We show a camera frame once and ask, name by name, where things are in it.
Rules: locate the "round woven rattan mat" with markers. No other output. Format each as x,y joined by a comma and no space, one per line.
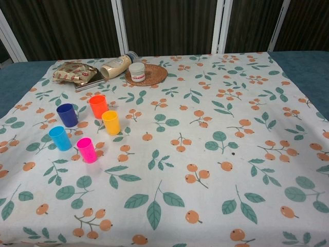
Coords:
154,73

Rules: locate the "light blue plastic cup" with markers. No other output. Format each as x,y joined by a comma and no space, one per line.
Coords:
61,140

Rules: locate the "white small cup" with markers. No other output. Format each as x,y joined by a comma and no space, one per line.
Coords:
136,73

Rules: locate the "pink plastic cup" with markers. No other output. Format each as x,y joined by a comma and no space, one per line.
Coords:
87,151

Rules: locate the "dark grey flat case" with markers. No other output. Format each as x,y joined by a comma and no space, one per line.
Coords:
90,83

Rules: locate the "cream squeeze bottle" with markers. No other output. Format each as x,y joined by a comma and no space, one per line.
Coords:
114,68

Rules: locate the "teal blue table cover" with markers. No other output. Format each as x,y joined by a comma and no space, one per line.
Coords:
303,72

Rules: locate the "orange plastic cup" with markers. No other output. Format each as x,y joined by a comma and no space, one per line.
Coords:
99,109

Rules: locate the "floral fruit print tablecloth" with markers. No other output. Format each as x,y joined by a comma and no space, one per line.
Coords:
195,154

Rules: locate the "dark blue plastic cup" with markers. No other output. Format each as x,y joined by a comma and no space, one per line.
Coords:
67,115

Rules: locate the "yellow plastic cup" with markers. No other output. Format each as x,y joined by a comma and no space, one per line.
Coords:
111,124

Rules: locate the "dark folding screen white frames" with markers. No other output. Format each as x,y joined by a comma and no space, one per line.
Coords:
169,25

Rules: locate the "gold snack packet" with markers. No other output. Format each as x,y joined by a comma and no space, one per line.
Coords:
74,72

